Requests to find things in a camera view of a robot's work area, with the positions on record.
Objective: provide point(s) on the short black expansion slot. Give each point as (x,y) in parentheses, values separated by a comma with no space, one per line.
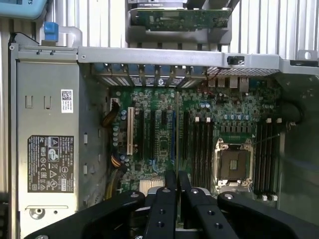
(163,118)

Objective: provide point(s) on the green motherboard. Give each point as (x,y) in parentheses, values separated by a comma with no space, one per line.
(159,139)

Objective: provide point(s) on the grey metal PC case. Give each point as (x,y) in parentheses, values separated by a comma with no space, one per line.
(149,56)

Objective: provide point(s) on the light blue device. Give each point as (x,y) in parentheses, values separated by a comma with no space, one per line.
(20,8)

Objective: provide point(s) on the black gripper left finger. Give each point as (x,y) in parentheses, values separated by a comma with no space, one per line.
(159,214)

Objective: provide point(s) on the silver CPU socket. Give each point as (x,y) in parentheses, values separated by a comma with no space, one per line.
(234,161)

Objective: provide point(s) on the blue expansion slot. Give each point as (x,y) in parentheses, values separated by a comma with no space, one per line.
(173,129)

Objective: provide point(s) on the white expansion slot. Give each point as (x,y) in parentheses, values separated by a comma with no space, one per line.
(129,132)

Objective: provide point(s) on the blue case latch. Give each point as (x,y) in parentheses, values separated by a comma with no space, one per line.
(50,31)

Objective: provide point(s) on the black case lock switch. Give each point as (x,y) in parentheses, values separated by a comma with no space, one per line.
(235,60)

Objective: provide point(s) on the black RAM slot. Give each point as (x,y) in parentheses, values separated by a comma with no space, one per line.
(211,154)
(196,154)
(259,159)
(265,159)
(207,154)
(274,159)
(201,154)
(270,159)

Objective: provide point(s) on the white chipset heatsink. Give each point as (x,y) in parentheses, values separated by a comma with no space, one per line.
(151,185)

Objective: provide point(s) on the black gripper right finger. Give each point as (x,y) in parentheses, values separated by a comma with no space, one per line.
(207,219)

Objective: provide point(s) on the grey power supply unit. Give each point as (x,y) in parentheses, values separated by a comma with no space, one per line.
(47,122)

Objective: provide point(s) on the green graphics card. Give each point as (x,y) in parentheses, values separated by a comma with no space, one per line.
(183,20)

